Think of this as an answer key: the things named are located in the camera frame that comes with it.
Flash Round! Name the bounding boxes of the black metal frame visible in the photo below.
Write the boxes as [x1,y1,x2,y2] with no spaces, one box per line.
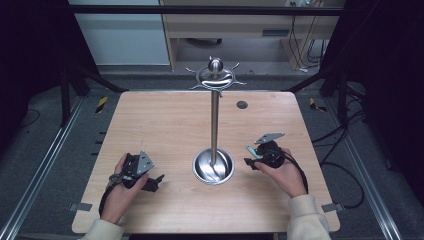
[59,63,129,128]
[283,63,351,129]

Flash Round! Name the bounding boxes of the person's right hand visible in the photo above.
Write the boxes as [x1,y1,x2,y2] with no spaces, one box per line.
[254,147,308,199]

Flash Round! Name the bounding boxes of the yellow black floor tape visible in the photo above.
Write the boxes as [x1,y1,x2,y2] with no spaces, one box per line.
[95,96,109,114]
[308,97,328,113]

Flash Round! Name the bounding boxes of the black cables under desk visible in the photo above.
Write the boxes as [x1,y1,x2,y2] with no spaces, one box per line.
[287,14,329,73]

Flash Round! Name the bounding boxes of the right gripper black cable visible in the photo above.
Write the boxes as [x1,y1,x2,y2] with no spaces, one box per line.
[282,149,310,195]

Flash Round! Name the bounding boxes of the person's left hand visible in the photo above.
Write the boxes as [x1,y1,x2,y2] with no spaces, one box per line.
[100,152,150,225]

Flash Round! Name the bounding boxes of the wooden desk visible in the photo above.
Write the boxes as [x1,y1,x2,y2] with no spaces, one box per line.
[71,90,341,234]

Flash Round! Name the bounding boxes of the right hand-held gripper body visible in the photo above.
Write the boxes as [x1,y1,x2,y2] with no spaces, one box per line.
[254,132,287,169]

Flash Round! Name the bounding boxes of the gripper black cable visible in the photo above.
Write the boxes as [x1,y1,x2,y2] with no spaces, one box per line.
[98,173,125,218]
[282,149,310,195]

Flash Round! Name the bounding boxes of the aluminium floor rail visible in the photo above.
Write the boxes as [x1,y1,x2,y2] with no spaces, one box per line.
[324,98,404,240]
[0,96,86,240]

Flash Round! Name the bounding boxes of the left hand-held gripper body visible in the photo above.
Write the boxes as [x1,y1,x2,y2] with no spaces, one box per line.
[121,150,156,190]

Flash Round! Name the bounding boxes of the black floor cable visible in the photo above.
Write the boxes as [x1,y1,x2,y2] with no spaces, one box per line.
[311,109,366,210]

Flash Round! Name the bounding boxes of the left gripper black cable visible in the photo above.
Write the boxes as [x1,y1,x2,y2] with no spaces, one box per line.
[98,173,125,218]

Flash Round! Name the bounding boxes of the white cabinet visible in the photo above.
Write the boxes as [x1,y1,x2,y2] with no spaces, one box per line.
[68,0,171,66]

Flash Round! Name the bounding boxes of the steel hook stand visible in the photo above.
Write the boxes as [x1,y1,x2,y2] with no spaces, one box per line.
[185,56,248,186]

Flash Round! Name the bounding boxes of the grey table bracket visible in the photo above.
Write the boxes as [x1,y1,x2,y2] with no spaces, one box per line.
[321,202,346,214]
[68,202,93,213]

